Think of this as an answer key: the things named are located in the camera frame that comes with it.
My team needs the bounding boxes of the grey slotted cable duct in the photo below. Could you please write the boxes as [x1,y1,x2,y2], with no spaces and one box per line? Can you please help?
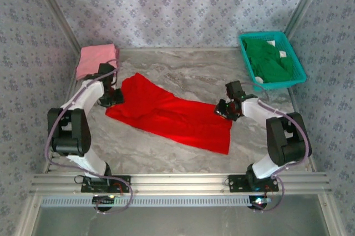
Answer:
[40,194,275,208]

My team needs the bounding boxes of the black controller board with LED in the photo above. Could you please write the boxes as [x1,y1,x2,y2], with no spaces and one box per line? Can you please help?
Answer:
[248,195,272,210]
[92,194,116,210]

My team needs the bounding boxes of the aluminium mounting rail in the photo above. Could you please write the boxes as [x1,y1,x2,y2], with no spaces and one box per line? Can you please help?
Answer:
[30,173,332,194]

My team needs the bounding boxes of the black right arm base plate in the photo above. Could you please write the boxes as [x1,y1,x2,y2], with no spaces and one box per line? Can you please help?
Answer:
[227,174,280,194]

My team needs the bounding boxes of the folded pink t-shirt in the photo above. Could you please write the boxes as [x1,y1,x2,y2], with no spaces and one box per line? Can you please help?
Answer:
[75,43,120,81]

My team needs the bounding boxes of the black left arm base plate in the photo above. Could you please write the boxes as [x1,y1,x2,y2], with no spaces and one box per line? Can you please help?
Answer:
[80,175,131,194]

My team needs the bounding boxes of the red t-shirt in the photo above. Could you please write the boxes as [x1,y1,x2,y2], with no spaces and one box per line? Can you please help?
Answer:
[105,72,233,155]

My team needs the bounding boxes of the teal plastic basket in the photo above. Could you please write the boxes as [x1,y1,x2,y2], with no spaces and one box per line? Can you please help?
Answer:
[238,31,308,91]

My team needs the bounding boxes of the green t-shirt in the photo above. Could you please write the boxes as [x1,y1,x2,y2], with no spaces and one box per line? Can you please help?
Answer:
[240,37,295,83]

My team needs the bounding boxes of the aluminium corner frame post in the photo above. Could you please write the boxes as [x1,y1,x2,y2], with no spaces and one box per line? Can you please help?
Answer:
[29,0,83,51]
[282,0,332,39]

